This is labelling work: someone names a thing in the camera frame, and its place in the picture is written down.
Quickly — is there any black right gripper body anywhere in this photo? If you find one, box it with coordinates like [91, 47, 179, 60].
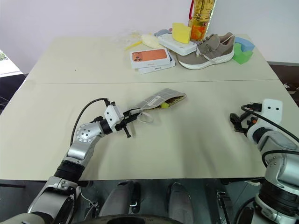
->
[238, 111, 257, 137]

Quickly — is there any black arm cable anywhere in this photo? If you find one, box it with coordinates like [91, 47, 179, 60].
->
[241, 101, 299, 168]
[70, 98, 111, 147]

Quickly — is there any blue foam block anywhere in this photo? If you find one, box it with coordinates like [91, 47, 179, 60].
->
[234, 36, 256, 52]

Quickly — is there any yellow handled fluffy brush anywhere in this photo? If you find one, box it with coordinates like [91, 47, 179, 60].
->
[124, 34, 160, 51]

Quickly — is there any white flat plastic case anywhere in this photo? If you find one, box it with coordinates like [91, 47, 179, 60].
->
[157, 33, 199, 56]

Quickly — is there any white phone box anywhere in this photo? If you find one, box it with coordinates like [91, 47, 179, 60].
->
[136, 55, 177, 75]

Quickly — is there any taupe sneaker white sole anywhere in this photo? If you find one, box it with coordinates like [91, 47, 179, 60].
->
[175, 32, 235, 70]

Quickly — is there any yellow sponge block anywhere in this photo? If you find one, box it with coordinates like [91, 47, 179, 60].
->
[171, 22, 192, 44]

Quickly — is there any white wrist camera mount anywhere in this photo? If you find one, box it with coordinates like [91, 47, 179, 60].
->
[258, 98, 284, 125]
[103, 101, 125, 132]

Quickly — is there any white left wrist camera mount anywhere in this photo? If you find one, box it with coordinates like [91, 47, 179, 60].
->
[103, 101, 125, 132]

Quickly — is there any orange phone picture box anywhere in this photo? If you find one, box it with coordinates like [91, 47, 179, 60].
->
[129, 48, 173, 70]

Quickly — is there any green foam block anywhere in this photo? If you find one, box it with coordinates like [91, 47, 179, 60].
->
[232, 42, 254, 66]

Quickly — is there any cooking oil bottle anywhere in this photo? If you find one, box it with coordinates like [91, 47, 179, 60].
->
[188, 0, 216, 42]

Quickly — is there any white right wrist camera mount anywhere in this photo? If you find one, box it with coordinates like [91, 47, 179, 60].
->
[258, 98, 284, 125]

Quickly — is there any grey blue small object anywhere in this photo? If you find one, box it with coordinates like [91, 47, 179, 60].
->
[153, 28, 173, 37]

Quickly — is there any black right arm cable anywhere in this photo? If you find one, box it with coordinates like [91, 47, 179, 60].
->
[241, 101, 299, 168]

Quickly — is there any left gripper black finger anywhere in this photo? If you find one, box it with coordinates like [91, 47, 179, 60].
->
[126, 114, 142, 124]
[123, 108, 142, 117]

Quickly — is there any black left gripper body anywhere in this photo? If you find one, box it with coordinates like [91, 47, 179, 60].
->
[114, 111, 132, 139]

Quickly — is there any white thin wire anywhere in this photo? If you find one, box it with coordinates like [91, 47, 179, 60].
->
[79, 186, 98, 214]

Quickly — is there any grey grid pencil pouch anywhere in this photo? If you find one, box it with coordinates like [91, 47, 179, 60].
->
[129, 88, 187, 124]

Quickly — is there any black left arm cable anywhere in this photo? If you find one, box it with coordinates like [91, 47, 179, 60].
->
[70, 98, 111, 147]

